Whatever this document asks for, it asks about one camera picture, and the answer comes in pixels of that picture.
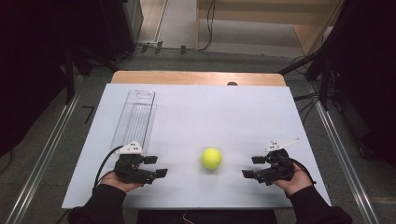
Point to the grey cabinet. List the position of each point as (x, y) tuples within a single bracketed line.
[(134, 18)]

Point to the black tripod stand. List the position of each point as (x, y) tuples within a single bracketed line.
[(323, 81), (70, 77)]

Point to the light wooden cabinet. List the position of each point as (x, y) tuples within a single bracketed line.
[(264, 15)]

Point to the metal floor rail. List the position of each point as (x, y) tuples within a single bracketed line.
[(43, 161), (345, 161)]

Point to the clear plastic tray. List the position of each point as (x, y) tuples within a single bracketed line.
[(137, 118)]

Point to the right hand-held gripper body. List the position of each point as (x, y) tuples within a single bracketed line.
[(278, 169)]

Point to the person's left hand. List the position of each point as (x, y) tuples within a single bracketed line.
[(113, 180)]

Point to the white board sheet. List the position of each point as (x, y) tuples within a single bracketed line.
[(218, 118)]

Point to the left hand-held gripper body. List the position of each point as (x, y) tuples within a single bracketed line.
[(130, 169)]

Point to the black curtain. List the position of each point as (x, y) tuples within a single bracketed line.
[(31, 62), (367, 77)]

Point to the person's dark clothing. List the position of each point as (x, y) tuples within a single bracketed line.
[(218, 217)]

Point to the person's right hand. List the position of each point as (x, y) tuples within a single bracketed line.
[(297, 182)]

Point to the wooden table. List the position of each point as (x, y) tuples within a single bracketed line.
[(186, 77)]

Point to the yellow tennis ball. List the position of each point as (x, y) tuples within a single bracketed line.
[(211, 158)]

